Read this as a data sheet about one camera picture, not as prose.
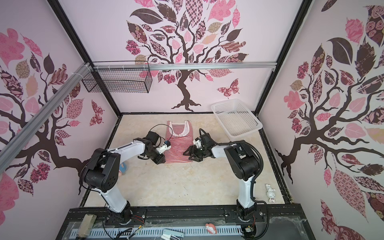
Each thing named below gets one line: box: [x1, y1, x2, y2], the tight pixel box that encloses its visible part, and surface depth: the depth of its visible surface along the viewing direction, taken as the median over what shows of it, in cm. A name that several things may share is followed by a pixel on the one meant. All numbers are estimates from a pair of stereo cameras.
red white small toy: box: [205, 223, 217, 235], surface depth 67 cm
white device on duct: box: [160, 228, 185, 240], surface depth 68 cm
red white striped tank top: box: [164, 120, 194, 163], surface depth 102 cm
